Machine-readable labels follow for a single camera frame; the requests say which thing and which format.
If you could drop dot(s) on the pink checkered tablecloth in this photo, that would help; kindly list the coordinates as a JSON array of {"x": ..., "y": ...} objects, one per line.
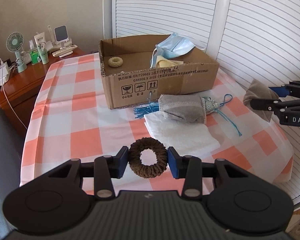
[{"x": 71, "y": 119}]

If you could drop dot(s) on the brown knitted scrunchie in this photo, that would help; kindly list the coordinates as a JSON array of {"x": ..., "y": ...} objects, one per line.
[{"x": 148, "y": 158}]

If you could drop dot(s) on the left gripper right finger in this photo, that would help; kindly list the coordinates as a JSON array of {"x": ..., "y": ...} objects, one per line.
[{"x": 189, "y": 168}]

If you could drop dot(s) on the blue face mask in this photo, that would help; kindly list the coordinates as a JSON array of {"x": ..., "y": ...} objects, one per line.
[{"x": 174, "y": 46}]

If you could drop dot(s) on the grey sachet with blue tassel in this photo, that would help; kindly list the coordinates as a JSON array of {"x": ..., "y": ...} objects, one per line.
[{"x": 187, "y": 108}]

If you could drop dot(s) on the white towel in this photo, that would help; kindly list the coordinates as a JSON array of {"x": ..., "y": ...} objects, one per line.
[{"x": 186, "y": 138}]

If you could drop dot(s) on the white power strip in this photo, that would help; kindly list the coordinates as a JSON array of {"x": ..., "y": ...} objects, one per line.
[{"x": 5, "y": 72}]

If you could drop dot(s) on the cardboard box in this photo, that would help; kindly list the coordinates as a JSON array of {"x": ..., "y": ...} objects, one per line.
[{"x": 128, "y": 80}]

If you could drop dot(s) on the green box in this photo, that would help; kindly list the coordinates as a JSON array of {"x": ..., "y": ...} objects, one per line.
[{"x": 35, "y": 58}]

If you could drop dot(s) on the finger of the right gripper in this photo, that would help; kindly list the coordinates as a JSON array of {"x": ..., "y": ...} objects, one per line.
[
  {"x": 282, "y": 91},
  {"x": 264, "y": 104}
]

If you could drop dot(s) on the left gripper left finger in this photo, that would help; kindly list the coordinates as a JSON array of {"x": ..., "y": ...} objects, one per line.
[{"x": 106, "y": 168}]

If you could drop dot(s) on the green desk fan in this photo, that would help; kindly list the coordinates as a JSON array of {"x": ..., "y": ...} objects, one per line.
[{"x": 14, "y": 44}]

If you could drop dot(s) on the white router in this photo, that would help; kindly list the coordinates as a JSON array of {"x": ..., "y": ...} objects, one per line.
[{"x": 51, "y": 43}]

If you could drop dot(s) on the white remote control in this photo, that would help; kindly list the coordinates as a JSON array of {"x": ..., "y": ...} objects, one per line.
[{"x": 64, "y": 51}]

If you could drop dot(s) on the yellow cloth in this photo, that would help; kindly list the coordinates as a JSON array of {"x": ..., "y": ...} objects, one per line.
[{"x": 163, "y": 62}]

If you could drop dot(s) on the wooden nightstand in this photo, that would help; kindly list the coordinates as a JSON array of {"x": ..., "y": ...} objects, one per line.
[{"x": 18, "y": 96}]

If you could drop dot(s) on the grey fabric pouch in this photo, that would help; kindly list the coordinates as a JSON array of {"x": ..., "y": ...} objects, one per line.
[{"x": 257, "y": 90}]

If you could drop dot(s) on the green tube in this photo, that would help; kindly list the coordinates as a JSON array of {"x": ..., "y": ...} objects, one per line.
[{"x": 43, "y": 53}]

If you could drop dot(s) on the small mirror on stand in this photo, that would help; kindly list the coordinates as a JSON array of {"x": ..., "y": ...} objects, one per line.
[{"x": 61, "y": 35}]

